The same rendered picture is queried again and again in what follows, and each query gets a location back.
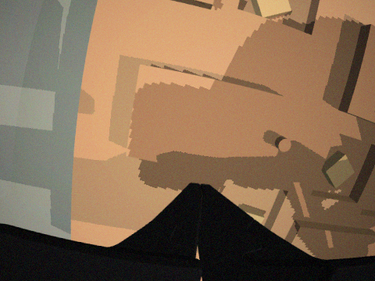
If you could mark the orange square puzzle board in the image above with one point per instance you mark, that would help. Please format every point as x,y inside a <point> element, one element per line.
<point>205,91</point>

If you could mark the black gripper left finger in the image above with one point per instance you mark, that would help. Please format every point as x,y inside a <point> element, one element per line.
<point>163,250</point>

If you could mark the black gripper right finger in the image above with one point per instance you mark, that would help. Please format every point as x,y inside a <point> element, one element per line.
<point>232,246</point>

